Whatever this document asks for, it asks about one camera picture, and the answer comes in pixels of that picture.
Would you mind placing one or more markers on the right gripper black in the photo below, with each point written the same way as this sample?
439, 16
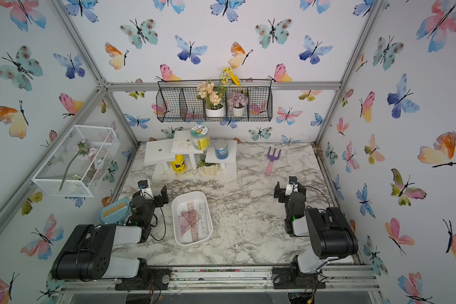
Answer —
281, 192

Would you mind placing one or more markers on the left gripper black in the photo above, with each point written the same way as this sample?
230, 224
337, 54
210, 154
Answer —
159, 202

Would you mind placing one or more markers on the purple triangle ruler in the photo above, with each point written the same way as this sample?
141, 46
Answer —
182, 230

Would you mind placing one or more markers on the pink straight ruler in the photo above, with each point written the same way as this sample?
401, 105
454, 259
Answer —
194, 230

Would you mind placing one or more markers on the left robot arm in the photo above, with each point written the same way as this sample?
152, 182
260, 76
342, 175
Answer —
88, 253

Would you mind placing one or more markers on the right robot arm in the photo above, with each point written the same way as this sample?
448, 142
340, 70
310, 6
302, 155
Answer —
331, 237

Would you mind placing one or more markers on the white storage box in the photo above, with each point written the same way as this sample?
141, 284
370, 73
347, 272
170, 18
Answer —
179, 204

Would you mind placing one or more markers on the blue brush dustpan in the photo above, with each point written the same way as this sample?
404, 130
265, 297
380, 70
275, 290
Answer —
116, 213

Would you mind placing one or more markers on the purple garden fork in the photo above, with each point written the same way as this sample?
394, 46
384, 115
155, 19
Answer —
273, 154

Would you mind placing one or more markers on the yellow bottle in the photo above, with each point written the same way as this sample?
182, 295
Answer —
178, 164

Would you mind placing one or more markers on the white stepped display stand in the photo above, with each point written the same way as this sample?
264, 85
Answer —
161, 153

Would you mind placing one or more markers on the small plant in cream pot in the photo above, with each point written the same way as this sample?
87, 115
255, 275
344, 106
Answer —
206, 168

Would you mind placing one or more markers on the pink artificial flower stem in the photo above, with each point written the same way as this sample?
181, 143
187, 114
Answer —
80, 162

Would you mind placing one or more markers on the green lid jar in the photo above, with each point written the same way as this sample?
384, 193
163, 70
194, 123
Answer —
200, 137

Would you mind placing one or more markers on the blue can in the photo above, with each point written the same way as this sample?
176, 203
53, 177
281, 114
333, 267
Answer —
221, 149

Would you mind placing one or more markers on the purple flowers white pot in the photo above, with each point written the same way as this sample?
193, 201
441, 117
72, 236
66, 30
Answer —
238, 102

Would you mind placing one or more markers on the beige flowers white pot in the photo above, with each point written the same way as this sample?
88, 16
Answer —
213, 98

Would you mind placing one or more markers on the yellow artificial flowers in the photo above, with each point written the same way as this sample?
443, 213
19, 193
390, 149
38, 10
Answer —
227, 77

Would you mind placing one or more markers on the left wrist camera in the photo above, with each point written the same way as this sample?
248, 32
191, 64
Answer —
145, 189

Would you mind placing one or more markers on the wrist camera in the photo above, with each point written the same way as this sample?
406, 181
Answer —
145, 189
292, 185

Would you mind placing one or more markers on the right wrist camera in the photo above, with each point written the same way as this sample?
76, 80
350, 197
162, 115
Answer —
292, 185

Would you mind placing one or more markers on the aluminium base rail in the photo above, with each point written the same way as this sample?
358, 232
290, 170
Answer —
233, 279

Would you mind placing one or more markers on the black wire wall basket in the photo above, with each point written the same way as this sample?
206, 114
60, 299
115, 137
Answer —
248, 100

